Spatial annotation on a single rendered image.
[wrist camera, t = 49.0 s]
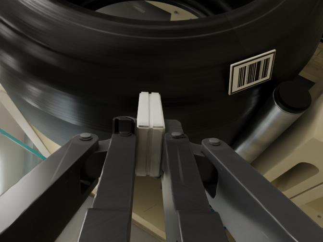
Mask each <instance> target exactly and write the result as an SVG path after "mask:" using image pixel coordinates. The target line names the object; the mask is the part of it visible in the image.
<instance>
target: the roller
mask: <svg viewBox="0 0 323 242"><path fill-rule="evenodd" d="M310 105H311V95H310V93H309V91H308V90H307V89H306V87H304V86H303V85H301V84H300V83H297V82H294V81H284V82H282V83H280V84H279V85H278V86H277V87H276V88H275V90H274V91H273V92H272V93H271V95H270V96H269V97H268V99H267V100H266V101H265V103H264V104H263V105H262V107H261V108H260V109H259V111H258V112H257V113H256V115H255V116H254V117H253V119H252V120H251V121H250V123H249V124H248V125H247V127H246V128H245V129H244V131H243V132H242V133H241V135H240V136H239V137H238V138H237V140H236V141H235V142H234V144H233V145H232V146H231V148H232V149H233V150H234V151H236V152H237V153H238V154H239V155H240V156H241V157H242V158H243V159H244V160H245V161H246V162H248V163H249V164H250V163H252V162H253V161H254V160H255V159H256V158H257V157H258V156H259V155H260V154H261V153H262V152H263V151H264V150H265V149H266V148H267V147H268V146H269V145H270V144H271V143H272V142H274V141H275V140H276V139H277V138H278V137H279V136H280V135H281V134H282V133H283V132H284V131H285V130H286V129H287V128H288V127H289V126H290V125H291V124H292V123H293V122H294V121H296V120H297V119H298V118H299V117H300V116H301V115H302V114H303V113H304V112H305V111H306V110H307V109H308V108H309V106H310Z"/></svg>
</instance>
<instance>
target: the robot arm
mask: <svg viewBox="0 0 323 242"><path fill-rule="evenodd" d="M135 174H136V175H137V176H146V174H148V175H150V176H152V177H159V176H160V175H161V189H162V195H163V208H164V221H165V234H166V242H229V241H228V238H227V235H226V233H225V230H224V226H223V224H224V225H225V227H226V228H227V229H228V231H229V232H230V234H231V235H232V237H233V238H234V239H235V241H236V242H323V228H321V227H320V226H319V225H318V224H317V223H316V222H315V221H313V220H312V219H311V218H310V217H309V216H308V215H307V214H306V213H304V212H303V211H302V210H301V209H300V208H299V207H298V206H296V205H295V204H294V203H293V202H292V201H291V200H290V199H288V198H287V197H286V196H285V195H284V194H283V193H282V192H281V191H279V190H278V189H277V188H276V187H275V186H274V185H273V184H271V183H270V182H269V181H268V180H267V179H266V178H265V177H263V176H262V175H261V174H260V173H259V172H258V171H257V170H256V169H254V168H253V167H252V166H251V165H250V164H249V163H248V162H246V161H245V160H244V159H243V158H242V157H241V156H240V155H239V154H238V153H237V152H236V151H234V150H233V149H232V148H231V147H230V146H229V145H228V144H226V143H225V142H224V141H222V140H219V139H217V138H206V139H203V140H202V143H201V145H198V144H194V143H191V142H190V141H189V138H188V136H187V135H186V134H184V133H183V129H182V126H181V123H180V122H179V121H178V120H166V119H164V118H163V111H162V103H161V96H160V94H159V93H153V92H152V93H151V94H149V93H148V92H141V93H140V94H139V104H138V113H137V119H135V118H133V117H129V116H119V117H115V118H114V119H113V120H112V137H111V139H108V140H104V141H99V138H98V136H97V135H95V134H92V133H81V134H77V135H75V136H74V137H73V138H71V139H70V140H69V141H68V142H66V143H65V144H64V145H62V146H61V147H60V148H59V149H57V150H56V151H55V152H54V153H52V154H51V155H50V156H49V157H47V158H46V159H45V160H44V161H42V162H41V163H40V164H39V165H37V166H36V167H35V168H34V169H32V170H31V171H30V172H29V173H27V174H26V175H25V176H24V177H22V178H21V179H20V180H19V181H18V182H16V183H15V184H14V185H13V186H11V187H10V188H9V189H8V190H6V191H5V192H4V193H3V194H1V195H0V242H55V240H56V239H57V238H58V236H59V235H60V234H61V232H62V231H63V230H64V228H65V227H66V226H67V224H68V223H69V222H70V220H71V219H72V218H73V216H74V215H75V214H76V212H77V211H78V210H79V208H80V207H81V205H82V204H83V203H84V202H85V200H86V199H87V198H88V196H89V195H90V194H91V192H92V191H93V190H94V188H95V187H96V186H97V184H98V186H97V190H96V193H95V197H94V200H93V204H92V207H91V208H87V210H86V213H85V216H84V219H83V222H82V226H81V229H80V232H79V235H78V238H77V242H130V234H131V221H132V208H133V195H134V182H135ZM99 178H100V179H99ZM210 205H211V207H212V208H213V210H214V211H211V208H210Z"/></svg>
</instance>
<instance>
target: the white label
mask: <svg viewBox="0 0 323 242"><path fill-rule="evenodd" d="M275 52H276V50H275V49H274V50H271V51H268V52H265V53H263V54H260V55H257V56H254V57H252V58H249V59H246V60H243V61H240V62H237V63H234V64H231V66H230V79H229V93H228V94H229V95H231V94H234V93H236V92H239V91H242V90H244V89H247V88H249V87H252V86H255V85H258V84H260V83H263V82H265V81H268V80H270V79H271V75H272V70H273V62H274V57H275Z"/></svg>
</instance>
